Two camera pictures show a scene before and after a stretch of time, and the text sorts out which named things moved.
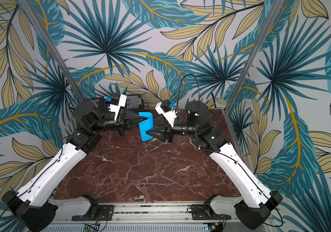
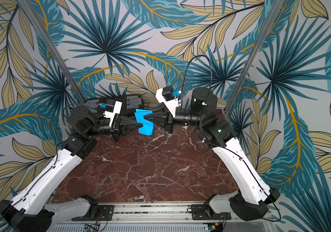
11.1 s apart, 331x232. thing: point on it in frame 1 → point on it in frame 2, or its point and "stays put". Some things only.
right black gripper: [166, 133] → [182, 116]
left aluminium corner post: [52, 49] stays put
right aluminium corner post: [276, 7] stays put
